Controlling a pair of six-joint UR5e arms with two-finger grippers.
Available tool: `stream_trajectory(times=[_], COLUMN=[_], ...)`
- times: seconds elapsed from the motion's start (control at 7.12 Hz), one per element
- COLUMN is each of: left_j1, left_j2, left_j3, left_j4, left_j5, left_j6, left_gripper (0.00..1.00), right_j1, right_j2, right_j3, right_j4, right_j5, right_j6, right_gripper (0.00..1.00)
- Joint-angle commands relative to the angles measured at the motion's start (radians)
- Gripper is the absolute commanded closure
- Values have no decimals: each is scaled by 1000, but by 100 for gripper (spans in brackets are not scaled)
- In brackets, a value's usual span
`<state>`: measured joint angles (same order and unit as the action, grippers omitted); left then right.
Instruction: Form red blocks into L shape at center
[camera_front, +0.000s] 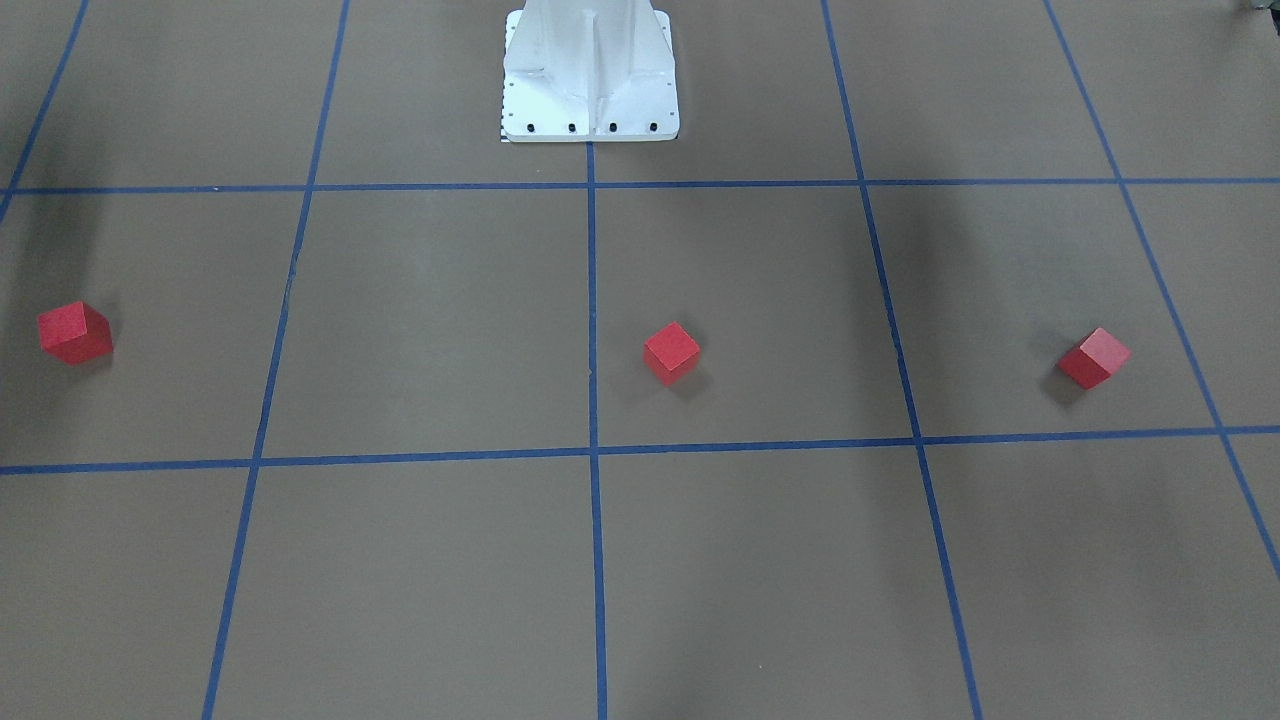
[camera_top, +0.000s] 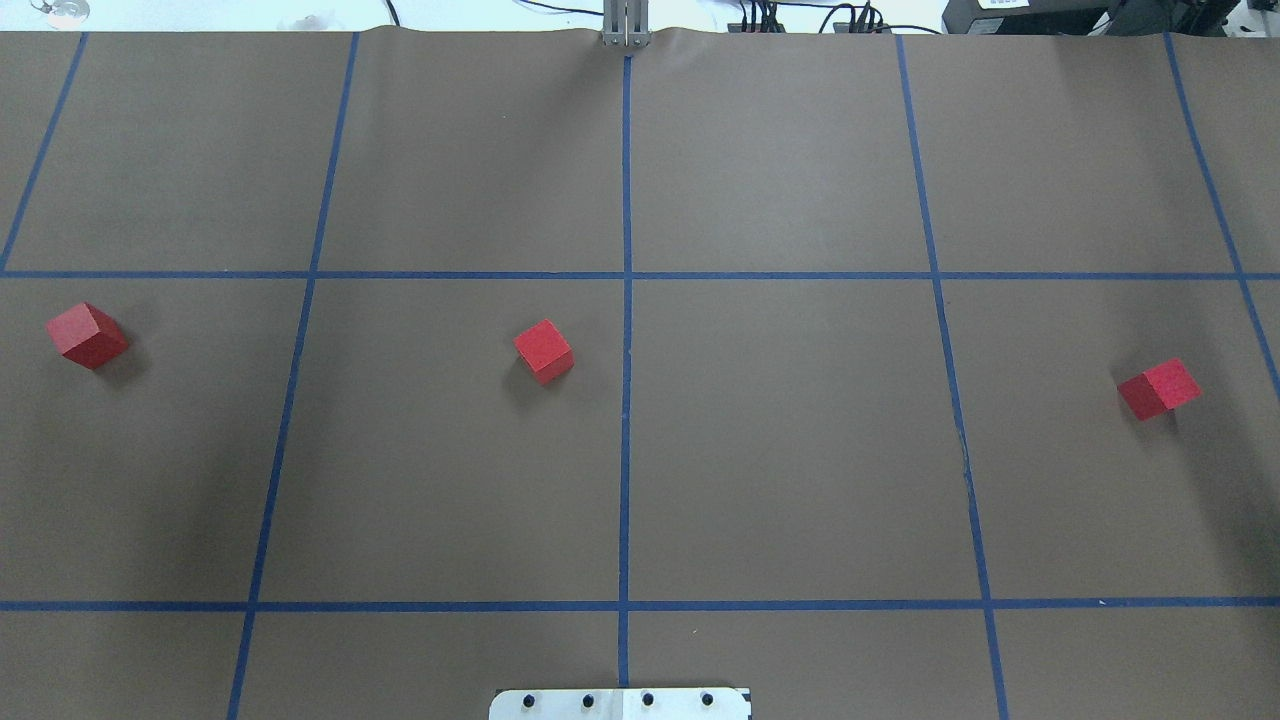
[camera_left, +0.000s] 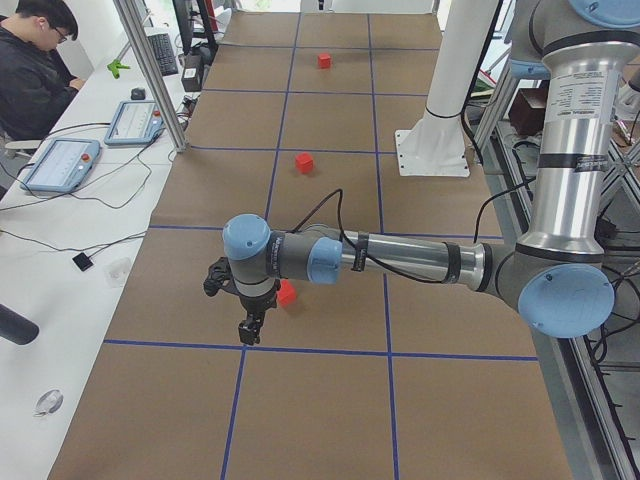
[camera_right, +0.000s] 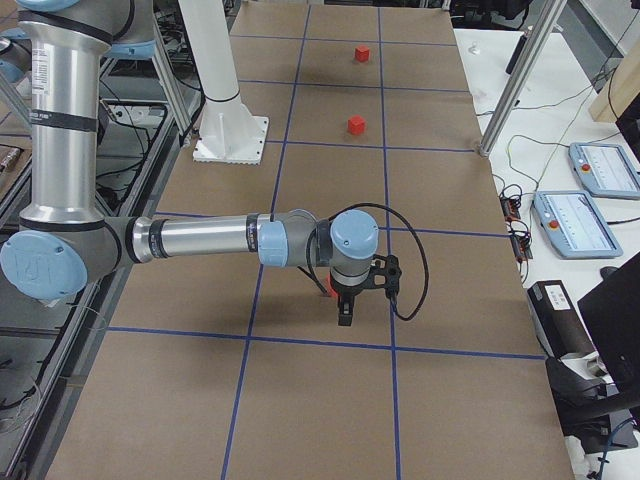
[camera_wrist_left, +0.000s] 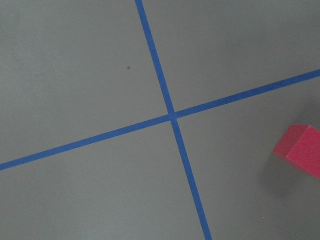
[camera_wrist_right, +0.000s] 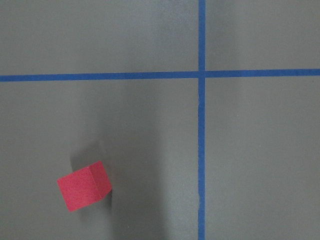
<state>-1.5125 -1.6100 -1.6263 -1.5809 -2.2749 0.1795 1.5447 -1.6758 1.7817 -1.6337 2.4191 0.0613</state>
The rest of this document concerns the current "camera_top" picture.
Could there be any brown paper table mat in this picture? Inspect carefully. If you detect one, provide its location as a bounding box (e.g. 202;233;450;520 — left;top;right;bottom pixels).
3;27;1277;719

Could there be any grey aluminium camera post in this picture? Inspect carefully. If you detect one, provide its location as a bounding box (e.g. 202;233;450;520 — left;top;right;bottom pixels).
602;0;652;49

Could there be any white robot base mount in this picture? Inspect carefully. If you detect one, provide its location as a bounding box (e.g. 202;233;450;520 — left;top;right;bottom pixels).
488;687;753;719

